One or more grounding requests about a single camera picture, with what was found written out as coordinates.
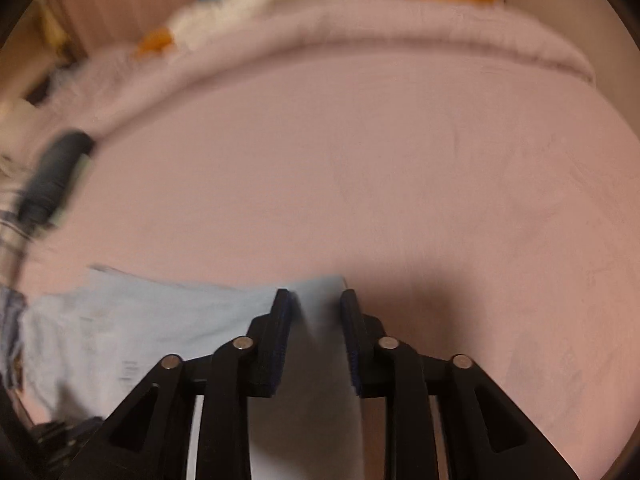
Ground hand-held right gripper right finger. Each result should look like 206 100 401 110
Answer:
341 289 581 480

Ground plaid pillow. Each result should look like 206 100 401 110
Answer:
0 150 36 271

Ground pink duvet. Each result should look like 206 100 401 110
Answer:
47 0 597 136

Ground white goose plush toy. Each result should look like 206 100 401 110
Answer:
137 0 501 58

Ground pink bed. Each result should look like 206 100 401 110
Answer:
20 50 640 480

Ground folded light blue jeans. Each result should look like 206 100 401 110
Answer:
0 282 28 391

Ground light blue strawberry print pants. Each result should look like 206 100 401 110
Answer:
21 266 370 480

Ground folded dark blue jeans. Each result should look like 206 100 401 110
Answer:
17 131 96 233

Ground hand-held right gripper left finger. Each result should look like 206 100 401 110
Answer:
75 288 294 480

